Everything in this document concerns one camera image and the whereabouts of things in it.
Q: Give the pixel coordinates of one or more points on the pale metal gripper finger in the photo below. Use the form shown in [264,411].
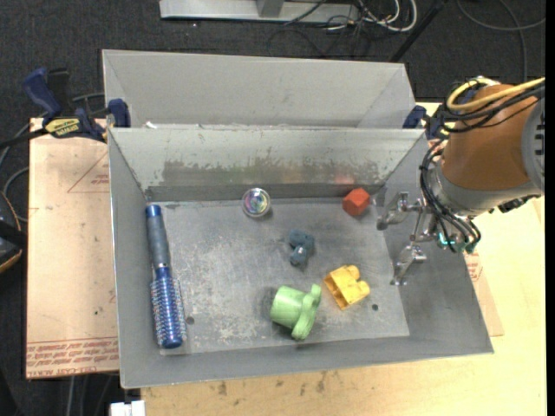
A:
[392,216]
[407,258]

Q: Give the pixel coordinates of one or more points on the red cube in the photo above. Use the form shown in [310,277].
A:
[355,202]

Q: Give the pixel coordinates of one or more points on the yellow toy building block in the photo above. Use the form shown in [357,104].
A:
[347,286]

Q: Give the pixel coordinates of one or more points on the grey-blue toy piece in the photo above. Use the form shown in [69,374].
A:
[301,245]

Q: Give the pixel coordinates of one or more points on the light green plastic toy piece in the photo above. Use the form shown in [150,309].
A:
[292,308]

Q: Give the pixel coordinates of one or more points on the shiny iridescent round disc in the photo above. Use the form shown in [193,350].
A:
[256,202]

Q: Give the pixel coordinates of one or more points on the grey metal bin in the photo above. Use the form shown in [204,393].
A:
[260,254]

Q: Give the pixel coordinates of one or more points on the blue round hairbrush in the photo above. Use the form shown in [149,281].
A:
[164,284]

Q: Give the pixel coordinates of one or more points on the black cylinder on white bracket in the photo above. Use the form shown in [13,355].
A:
[513,205]

